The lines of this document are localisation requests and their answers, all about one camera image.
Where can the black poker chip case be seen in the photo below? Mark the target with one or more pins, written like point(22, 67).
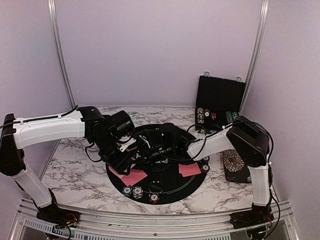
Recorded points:
point(219, 95)

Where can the round black poker mat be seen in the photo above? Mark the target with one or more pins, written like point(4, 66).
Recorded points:
point(175, 186)

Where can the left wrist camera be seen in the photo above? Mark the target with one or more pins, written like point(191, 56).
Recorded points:
point(122, 124)

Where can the clear round dealer button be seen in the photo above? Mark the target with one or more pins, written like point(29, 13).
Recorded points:
point(155, 187)

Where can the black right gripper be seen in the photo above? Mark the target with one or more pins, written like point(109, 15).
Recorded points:
point(146, 153)

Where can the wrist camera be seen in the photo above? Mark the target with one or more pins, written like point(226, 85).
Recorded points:
point(122, 124)
point(171, 135)

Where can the black floral rectangular tray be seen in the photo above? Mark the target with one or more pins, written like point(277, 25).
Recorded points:
point(235, 169)

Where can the green chips in case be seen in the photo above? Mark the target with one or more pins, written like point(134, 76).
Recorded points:
point(231, 116)

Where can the red playing card deck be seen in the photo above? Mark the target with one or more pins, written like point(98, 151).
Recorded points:
point(120, 176)

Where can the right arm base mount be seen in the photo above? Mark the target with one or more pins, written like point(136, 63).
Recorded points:
point(251, 220)

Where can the right aluminium frame post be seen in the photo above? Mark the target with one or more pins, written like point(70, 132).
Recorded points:
point(261, 28)

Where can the aluminium frame post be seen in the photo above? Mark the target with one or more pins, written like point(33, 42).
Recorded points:
point(261, 28)
point(59, 51)

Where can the aluminium front rail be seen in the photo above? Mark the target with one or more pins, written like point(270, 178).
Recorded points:
point(104, 225)

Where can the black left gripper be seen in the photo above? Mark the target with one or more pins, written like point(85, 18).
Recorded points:
point(120, 164)

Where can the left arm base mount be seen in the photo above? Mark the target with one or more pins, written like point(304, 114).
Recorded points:
point(60, 216)

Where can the dealt red card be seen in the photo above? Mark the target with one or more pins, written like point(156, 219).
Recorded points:
point(189, 170)
point(129, 180)
point(140, 174)
point(131, 149)

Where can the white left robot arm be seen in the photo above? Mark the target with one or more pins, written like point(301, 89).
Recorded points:
point(17, 134)

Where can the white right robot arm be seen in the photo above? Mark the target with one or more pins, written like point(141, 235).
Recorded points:
point(249, 139)

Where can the left aluminium frame post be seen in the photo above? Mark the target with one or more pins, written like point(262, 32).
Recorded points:
point(59, 51)

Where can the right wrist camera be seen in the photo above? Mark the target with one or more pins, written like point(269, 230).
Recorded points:
point(171, 135)

